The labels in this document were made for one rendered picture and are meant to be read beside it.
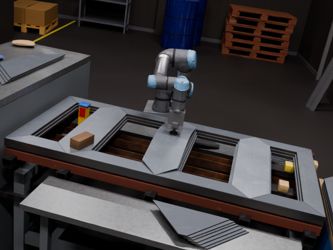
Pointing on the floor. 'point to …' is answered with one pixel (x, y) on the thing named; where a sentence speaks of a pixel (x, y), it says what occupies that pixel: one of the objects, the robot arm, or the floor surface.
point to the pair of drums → (183, 24)
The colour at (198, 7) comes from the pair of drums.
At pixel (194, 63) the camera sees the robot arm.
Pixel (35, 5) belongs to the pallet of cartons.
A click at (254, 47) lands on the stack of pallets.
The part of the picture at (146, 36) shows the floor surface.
